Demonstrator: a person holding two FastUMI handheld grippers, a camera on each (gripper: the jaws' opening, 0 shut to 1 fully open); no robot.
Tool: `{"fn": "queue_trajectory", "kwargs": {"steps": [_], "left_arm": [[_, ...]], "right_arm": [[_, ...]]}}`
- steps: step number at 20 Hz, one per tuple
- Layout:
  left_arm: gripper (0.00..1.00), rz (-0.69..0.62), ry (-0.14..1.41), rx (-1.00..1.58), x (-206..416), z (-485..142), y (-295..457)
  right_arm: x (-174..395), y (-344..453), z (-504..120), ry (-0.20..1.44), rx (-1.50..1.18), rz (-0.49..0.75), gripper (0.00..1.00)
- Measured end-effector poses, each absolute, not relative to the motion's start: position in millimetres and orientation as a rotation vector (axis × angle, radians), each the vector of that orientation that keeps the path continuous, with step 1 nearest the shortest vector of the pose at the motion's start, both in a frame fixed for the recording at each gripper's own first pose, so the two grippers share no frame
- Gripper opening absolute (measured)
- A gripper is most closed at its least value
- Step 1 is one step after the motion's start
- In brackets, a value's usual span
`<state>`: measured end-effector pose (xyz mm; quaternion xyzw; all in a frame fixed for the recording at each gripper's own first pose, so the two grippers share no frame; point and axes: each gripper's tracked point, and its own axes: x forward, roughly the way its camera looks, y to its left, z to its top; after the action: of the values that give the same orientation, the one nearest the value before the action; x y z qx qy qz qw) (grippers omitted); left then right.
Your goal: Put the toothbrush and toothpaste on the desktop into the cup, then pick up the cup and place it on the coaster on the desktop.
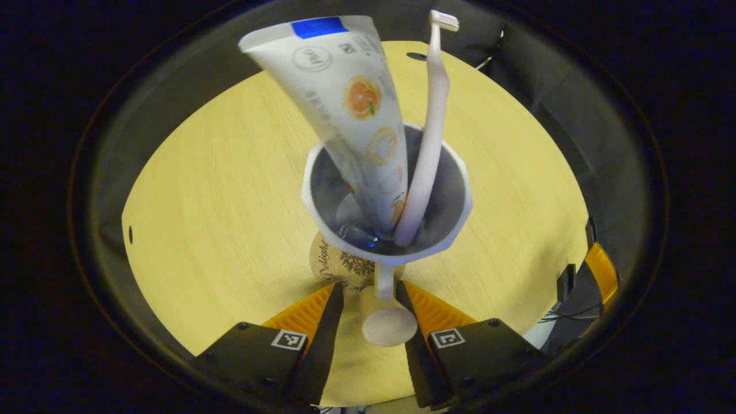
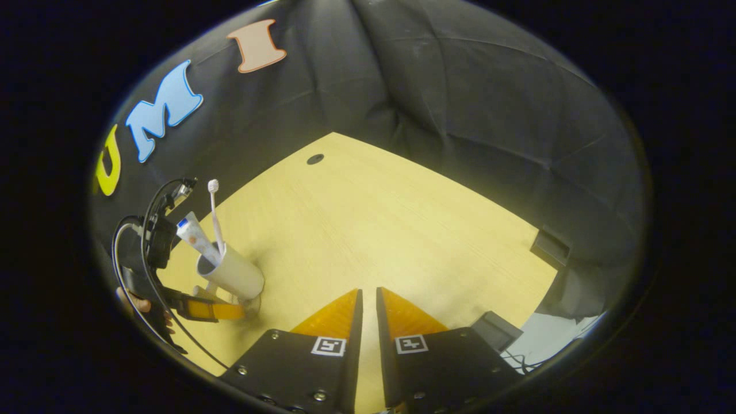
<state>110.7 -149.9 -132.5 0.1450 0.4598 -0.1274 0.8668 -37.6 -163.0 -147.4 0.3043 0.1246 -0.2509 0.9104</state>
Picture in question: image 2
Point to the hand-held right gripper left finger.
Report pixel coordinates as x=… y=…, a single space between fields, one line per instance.
x=356 y=345

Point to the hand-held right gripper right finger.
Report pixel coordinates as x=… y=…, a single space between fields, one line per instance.
x=382 y=345

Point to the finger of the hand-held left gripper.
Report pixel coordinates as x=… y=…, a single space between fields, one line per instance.
x=201 y=310

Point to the white toothpaste tube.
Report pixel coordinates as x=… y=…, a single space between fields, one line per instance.
x=195 y=236

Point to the white toothbrush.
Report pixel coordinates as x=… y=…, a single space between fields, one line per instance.
x=214 y=201

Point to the wooden desktop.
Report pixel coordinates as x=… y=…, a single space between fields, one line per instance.
x=374 y=230

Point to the dark grey box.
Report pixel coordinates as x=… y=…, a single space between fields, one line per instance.
x=495 y=330

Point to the black rectangular box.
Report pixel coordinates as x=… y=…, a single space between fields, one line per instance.
x=550 y=247

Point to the black backdrop cloth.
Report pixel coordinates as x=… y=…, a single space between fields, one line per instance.
x=460 y=86

